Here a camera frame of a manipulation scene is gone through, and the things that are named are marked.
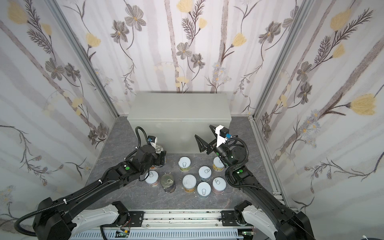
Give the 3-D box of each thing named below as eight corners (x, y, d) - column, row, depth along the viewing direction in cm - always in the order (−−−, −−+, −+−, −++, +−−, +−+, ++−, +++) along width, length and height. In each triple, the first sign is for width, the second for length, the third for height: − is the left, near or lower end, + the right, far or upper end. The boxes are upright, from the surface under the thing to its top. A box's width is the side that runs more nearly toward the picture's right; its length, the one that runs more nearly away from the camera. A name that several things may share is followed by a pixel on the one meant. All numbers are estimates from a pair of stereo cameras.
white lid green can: (178, 172, 92) (177, 167, 88) (179, 161, 97) (178, 156, 93) (190, 172, 93) (190, 168, 88) (190, 161, 97) (190, 156, 93)
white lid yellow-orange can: (182, 192, 85) (181, 187, 78) (183, 179, 89) (182, 174, 83) (196, 192, 85) (196, 187, 78) (196, 179, 89) (196, 174, 83)
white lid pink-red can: (212, 194, 84) (213, 190, 79) (211, 180, 89) (212, 176, 84) (225, 194, 84) (227, 190, 79) (223, 180, 89) (225, 176, 84)
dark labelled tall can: (162, 193, 84) (159, 187, 76) (164, 180, 89) (161, 173, 81) (175, 193, 84) (173, 187, 76) (176, 180, 89) (174, 173, 81)
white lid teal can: (198, 182, 88) (198, 178, 84) (198, 170, 94) (198, 165, 89) (211, 182, 89) (212, 178, 84) (210, 170, 94) (211, 165, 89)
